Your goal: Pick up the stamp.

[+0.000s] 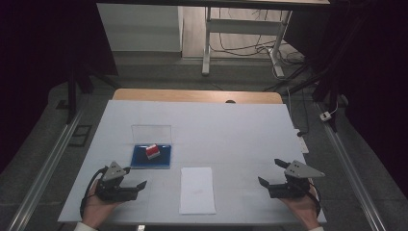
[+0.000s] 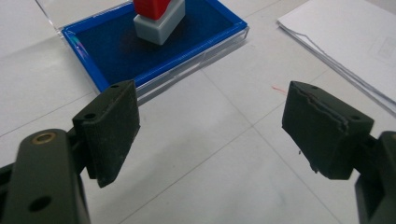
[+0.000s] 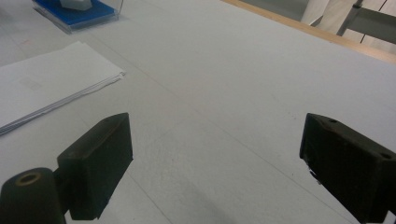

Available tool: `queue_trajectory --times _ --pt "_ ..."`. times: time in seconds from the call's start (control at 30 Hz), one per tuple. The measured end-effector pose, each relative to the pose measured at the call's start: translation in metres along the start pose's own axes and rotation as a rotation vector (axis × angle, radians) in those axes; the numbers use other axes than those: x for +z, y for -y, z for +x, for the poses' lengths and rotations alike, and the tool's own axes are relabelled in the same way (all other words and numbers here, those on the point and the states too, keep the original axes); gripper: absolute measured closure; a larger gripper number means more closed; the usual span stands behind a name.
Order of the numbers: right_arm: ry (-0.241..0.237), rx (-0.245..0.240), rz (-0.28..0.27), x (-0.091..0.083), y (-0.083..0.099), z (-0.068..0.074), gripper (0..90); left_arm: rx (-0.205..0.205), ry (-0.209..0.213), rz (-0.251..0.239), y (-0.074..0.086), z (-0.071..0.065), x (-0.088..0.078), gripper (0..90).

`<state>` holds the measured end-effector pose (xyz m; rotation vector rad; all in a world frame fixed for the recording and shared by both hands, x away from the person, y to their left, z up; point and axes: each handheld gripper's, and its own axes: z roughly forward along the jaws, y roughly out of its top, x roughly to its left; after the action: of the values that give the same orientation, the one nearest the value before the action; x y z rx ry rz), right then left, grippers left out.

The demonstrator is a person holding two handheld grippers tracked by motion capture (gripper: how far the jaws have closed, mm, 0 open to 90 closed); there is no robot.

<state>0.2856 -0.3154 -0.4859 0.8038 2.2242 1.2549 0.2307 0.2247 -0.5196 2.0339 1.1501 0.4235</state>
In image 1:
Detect black cable with plug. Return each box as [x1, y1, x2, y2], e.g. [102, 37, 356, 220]
[286, 86, 311, 138]

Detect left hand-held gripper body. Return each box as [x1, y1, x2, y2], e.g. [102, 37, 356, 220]
[94, 161, 139, 203]

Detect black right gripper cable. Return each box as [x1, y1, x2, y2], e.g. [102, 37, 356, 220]
[307, 180, 322, 219]

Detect black tripod legs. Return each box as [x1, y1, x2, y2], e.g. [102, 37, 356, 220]
[263, 57, 342, 133]

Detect white table cover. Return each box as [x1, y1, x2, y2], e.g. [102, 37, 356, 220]
[57, 99, 327, 224]

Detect white paper sheet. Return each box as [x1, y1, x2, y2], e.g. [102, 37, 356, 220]
[178, 167, 217, 216]

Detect black stand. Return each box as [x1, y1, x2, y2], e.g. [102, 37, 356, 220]
[65, 61, 123, 125]

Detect tangle of black floor cables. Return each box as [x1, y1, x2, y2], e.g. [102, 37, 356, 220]
[208, 8, 306, 70]

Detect white tag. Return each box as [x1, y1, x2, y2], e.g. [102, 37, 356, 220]
[293, 128, 310, 155]

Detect person's right hand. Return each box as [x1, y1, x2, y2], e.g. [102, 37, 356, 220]
[278, 184, 322, 231]

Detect white cabinet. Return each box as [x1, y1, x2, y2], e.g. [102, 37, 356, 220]
[96, 3, 184, 53]

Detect person's left hand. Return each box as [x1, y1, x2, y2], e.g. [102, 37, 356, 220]
[80, 187, 121, 230]

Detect black curtain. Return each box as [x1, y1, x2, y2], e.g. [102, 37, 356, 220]
[0, 0, 118, 174]
[284, 0, 408, 200]

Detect red and white stamp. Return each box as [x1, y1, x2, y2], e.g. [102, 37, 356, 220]
[145, 143, 162, 161]

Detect white-framed desk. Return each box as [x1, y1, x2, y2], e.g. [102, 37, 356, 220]
[95, 0, 331, 78]

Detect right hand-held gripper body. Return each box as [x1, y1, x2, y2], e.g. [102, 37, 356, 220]
[268, 160, 326, 199]

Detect aluminium floor rail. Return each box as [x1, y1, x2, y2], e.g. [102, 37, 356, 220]
[6, 107, 85, 231]
[316, 102, 390, 231]

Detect white adapter cable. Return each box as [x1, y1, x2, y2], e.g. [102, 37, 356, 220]
[328, 101, 341, 117]

